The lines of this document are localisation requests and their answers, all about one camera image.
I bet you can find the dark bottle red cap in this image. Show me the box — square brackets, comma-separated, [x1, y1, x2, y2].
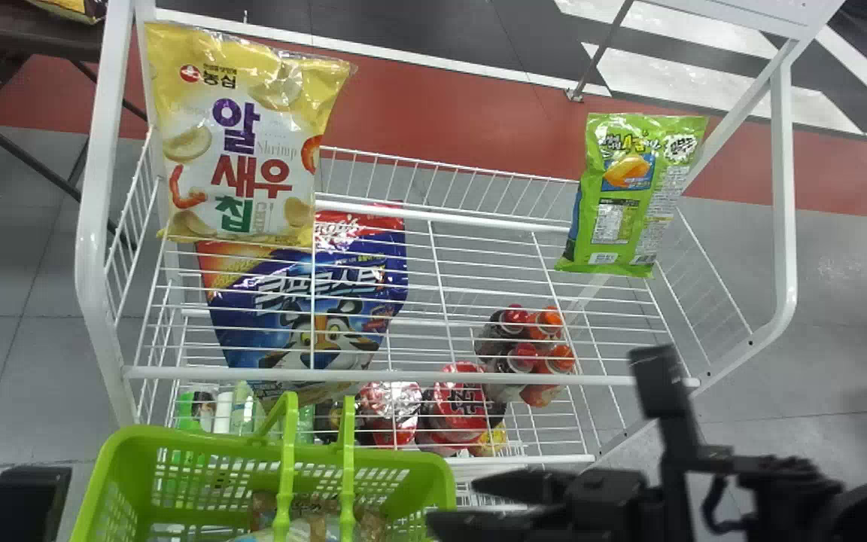
[488, 343, 543, 403]
[476, 304, 531, 355]

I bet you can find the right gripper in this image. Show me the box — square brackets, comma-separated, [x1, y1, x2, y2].
[425, 467, 665, 542]

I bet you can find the green basket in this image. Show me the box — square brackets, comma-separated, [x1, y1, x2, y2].
[68, 391, 458, 542]

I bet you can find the green bottle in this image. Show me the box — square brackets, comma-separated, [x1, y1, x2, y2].
[175, 385, 218, 434]

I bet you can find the blue cereal bag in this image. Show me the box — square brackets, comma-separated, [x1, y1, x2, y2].
[196, 203, 410, 412]

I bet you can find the silver lid noodle cup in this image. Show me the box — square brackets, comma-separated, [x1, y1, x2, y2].
[357, 379, 424, 450]

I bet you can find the green snack packet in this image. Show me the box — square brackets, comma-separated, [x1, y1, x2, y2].
[554, 112, 709, 279]

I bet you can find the yellow snack packet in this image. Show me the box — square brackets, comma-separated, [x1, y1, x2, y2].
[26, 0, 108, 25]
[144, 21, 357, 250]

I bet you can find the white wire rack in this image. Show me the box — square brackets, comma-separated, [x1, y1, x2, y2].
[75, 0, 848, 514]

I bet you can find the red noodle cup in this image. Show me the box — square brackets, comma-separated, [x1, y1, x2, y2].
[416, 361, 508, 458]

